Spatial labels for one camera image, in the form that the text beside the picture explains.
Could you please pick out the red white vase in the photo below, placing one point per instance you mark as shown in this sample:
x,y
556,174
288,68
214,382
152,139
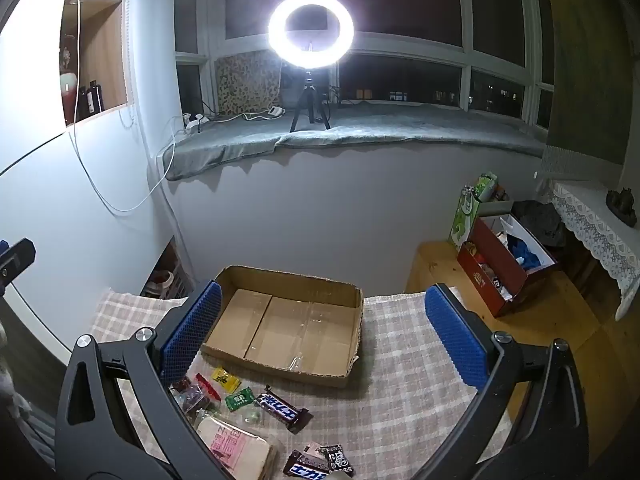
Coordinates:
x,y
68,95

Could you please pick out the white window frame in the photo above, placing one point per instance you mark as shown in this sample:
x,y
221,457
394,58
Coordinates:
x,y
466,35

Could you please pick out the black bag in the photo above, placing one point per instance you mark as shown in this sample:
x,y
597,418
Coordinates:
x,y
542,220

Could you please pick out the dark figurine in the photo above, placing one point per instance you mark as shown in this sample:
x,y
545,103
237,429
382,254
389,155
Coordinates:
x,y
622,205

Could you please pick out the green carton box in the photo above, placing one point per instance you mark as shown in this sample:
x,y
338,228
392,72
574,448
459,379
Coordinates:
x,y
462,220

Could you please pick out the black patterned candy packet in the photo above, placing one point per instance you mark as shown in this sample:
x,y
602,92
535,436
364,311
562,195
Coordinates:
x,y
337,457

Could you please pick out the grey sill blanket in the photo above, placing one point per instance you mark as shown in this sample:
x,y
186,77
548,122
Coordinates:
x,y
400,130

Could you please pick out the green plum slice packet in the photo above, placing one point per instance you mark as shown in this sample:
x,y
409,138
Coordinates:
x,y
239,399

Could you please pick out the white lace cloth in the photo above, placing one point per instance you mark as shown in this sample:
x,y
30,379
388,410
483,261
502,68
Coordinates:
x,y
590,210

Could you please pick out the wooden wall shelf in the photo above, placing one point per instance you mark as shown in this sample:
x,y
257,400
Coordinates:
x,y
105,50

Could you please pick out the yellow wrapped candy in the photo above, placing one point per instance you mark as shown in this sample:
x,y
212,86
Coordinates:
x,y
223,379

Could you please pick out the olive curtain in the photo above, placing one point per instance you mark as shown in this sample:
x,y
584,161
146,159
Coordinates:
x,y
585,60

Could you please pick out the bread packet pink label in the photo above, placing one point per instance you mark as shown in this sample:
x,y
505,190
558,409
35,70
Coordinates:
x,y
235,450

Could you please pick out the leopard print board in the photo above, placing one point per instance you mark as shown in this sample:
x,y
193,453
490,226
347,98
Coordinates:
x,y
240,85

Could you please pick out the checked tablecloth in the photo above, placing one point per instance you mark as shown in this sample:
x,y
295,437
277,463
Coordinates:
x,y
400,400

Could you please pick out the red storage box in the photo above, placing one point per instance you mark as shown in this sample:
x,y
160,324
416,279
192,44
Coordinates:
x,y
487,280

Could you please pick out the cardboard box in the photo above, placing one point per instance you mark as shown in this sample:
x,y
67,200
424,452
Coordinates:
x,y
280,320

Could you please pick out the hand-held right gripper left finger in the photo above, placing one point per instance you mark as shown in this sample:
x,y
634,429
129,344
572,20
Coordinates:
x,y
192,332

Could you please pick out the dark glass bottle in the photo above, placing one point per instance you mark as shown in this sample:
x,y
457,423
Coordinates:
x,y
96,97
83,102

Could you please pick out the black tripod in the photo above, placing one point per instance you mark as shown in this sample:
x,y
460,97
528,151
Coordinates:
x,y
306,91

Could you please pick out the dark chocolate bar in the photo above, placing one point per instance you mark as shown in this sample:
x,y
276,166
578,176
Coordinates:
x,y
280,407
305,469

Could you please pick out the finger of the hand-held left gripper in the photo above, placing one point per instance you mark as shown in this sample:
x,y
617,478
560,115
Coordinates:
x,y
17,260

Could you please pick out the white power adapter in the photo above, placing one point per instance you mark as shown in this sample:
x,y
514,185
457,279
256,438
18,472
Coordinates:
x,y
276,111

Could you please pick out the clear snack bag red strip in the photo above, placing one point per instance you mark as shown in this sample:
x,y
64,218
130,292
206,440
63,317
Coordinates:
x,y
192,397

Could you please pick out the blue cloth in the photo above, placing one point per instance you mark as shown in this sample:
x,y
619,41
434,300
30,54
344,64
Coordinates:
x,y
525,255

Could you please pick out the grey striped cloth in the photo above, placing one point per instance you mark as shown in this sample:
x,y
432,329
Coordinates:
x,y
35,430

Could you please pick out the small green wrapped candy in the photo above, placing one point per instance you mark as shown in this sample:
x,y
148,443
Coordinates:
x,y
253,416

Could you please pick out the white power strip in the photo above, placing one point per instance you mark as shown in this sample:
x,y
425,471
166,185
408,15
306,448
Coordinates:
x,y
196,121

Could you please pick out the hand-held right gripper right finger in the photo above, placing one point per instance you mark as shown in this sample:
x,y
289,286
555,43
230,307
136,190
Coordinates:
x,y
457,335

